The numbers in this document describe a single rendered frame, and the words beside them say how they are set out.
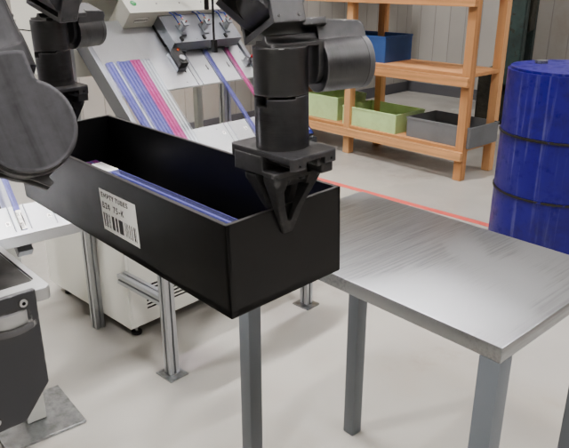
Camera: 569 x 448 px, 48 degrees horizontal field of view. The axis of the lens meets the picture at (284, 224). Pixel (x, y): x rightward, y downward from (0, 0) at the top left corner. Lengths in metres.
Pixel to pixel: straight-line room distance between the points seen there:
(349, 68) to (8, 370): 0.50
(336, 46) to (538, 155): 2.72
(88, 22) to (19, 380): 0.63
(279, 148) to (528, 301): 0.74
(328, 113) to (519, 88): 2.45
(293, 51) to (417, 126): 4.31
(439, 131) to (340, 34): 4.14
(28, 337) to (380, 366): 1.86
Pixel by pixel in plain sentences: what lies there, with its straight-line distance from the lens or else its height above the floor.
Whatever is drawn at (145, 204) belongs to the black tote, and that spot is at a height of 1.11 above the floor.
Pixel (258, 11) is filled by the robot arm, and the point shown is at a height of 1.33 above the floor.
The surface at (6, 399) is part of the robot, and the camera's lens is 0.81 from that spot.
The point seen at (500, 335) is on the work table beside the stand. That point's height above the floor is 0.80.
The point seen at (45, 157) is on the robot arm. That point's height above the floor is 1.23.
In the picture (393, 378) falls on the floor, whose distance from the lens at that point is 2.45.
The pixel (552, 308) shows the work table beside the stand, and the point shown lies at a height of 0.80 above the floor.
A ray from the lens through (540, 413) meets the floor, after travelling 2.41.
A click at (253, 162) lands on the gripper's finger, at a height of 1.18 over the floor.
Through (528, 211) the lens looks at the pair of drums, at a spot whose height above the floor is 0.27.
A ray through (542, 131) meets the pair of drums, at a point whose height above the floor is 0.68.
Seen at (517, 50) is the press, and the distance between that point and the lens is 6.54.
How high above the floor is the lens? 1.37
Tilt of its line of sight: 21 degrees down
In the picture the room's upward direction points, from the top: straight up
